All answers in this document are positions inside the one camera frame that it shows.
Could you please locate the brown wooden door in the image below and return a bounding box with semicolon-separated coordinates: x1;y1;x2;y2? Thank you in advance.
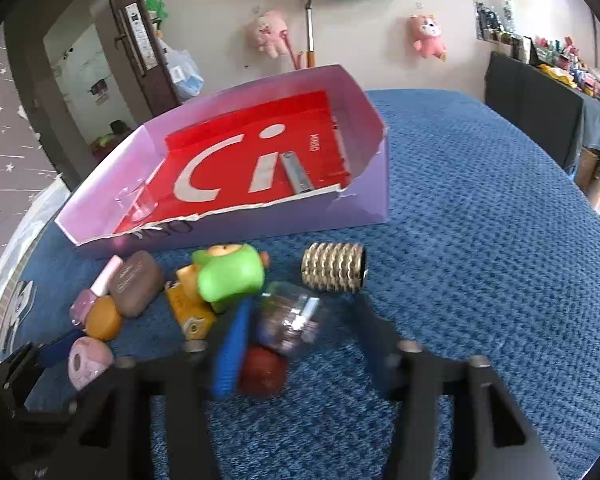
100;0;183;121

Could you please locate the pink rabbit plush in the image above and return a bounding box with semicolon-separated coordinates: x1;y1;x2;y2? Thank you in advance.
245;9;290;59

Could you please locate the green bear toy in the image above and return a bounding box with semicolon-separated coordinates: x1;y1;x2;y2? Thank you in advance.
191;243;271;315

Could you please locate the pink bear plush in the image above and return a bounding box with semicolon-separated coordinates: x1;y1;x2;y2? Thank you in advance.
407;13;448;60

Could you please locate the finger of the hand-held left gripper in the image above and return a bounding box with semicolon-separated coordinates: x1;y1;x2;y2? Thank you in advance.
0;331;83;411

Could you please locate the taupe oval case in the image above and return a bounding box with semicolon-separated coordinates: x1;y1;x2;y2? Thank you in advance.
107;250;165;318

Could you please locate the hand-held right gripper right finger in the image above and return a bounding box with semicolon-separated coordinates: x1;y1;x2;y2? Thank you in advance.
352;297;563;480

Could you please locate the pink nail polish bottle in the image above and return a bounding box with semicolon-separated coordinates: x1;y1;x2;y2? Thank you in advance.
70;255;125;328

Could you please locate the white blue plastic bag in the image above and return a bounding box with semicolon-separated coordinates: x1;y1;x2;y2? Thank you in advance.
164;42;205;102

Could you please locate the star print curtain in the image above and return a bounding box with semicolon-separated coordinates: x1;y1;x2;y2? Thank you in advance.
0;25;63;291

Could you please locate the pink white round case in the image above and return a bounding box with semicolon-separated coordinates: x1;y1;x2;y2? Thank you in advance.
68;337;115;391

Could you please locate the gold ribbed cylinder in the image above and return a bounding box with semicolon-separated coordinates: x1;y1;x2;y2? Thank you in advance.
301;242;369;292

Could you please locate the clear glass cup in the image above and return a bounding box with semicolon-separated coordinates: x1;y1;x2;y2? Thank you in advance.
116;180;157;221

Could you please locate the silver nail clipper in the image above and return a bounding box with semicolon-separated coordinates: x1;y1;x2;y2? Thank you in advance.
279;152;315;195

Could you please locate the cartoon printed cloth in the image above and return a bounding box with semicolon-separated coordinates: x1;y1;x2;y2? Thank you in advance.
0;175;71;366

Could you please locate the pink wall hook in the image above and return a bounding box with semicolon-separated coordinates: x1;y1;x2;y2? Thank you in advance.
282;30;302;71

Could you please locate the silver orange telescopic stick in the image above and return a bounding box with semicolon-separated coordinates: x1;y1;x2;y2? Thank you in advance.
301;0;316;68

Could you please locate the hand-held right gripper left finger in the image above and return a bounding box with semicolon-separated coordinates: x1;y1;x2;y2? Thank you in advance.
12;302;253;480

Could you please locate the shelf of small colourful goods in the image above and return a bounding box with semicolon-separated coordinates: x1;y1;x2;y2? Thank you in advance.
475;2;600;111

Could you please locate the purple cardboard box red lining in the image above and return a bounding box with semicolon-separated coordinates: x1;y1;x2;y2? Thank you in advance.
54;64;391;261

